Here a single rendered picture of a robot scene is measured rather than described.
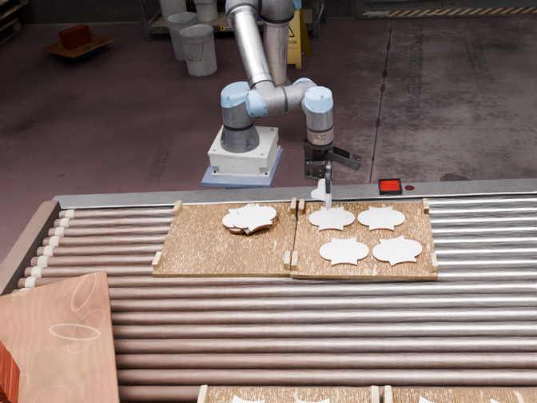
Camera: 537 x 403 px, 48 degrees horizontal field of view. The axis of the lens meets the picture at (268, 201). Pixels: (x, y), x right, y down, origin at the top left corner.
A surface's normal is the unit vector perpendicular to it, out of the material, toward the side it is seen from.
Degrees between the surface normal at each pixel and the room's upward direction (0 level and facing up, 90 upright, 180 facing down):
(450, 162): 0
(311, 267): 0
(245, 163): 90
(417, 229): 0
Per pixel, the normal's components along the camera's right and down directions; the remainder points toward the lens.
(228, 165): -0.21, 0.58
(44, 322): -0.10, -0.82
